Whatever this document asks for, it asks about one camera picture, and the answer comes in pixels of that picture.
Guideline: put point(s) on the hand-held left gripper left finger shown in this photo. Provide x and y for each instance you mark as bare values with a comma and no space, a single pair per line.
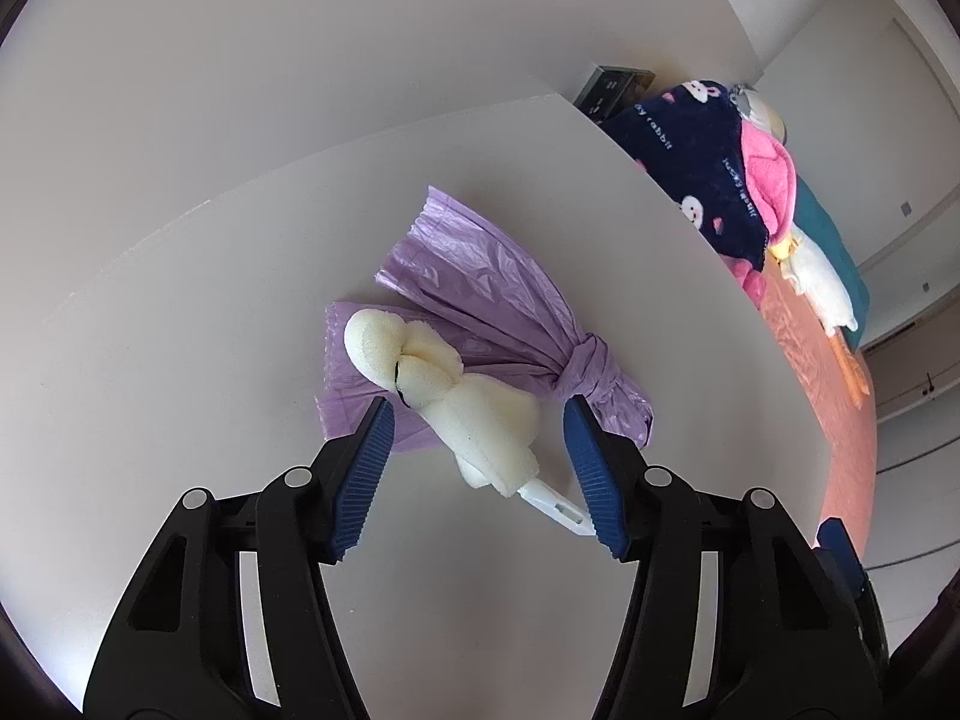
367,480

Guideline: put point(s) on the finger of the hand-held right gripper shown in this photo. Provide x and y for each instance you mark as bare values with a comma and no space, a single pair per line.
836,540

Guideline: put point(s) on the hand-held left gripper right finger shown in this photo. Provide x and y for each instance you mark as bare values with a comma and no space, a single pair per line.
596,480

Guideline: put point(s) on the white sponge brush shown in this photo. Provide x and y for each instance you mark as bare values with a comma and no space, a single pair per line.
480,412

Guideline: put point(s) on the bed with pink sheet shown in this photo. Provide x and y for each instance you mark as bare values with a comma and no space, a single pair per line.
817,405

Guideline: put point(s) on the purple plastic bag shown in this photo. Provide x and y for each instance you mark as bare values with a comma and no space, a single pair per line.
480,270

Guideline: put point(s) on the white goose plush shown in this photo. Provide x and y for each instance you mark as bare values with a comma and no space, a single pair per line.
814,270

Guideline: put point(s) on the yellow duck plush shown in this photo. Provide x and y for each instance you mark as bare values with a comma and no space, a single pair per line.
784,247

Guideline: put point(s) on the teal pillow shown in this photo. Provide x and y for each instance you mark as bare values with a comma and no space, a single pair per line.
825,232

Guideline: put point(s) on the navy printed blanket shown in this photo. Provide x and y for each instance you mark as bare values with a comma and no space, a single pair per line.
697,157

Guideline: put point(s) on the checkered pillow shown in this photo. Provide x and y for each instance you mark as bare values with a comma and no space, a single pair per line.
765,116

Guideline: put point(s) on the black wall panel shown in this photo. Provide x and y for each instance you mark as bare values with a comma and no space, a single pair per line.
615,90

